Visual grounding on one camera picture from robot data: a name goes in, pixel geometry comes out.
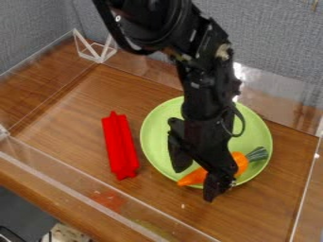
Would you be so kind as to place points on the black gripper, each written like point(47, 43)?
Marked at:
point(200, 141)

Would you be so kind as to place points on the clear acrylic enclosure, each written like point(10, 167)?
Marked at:
point(56, 97)

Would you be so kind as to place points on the clear acrylic corner bracket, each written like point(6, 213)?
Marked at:
point(93, 51)

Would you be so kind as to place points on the orange toy carrot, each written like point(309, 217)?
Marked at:
point(257, 155)

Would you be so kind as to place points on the green round plate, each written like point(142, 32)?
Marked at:
point(154, 140)

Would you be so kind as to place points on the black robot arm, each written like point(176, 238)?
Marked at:
point(173, 27)

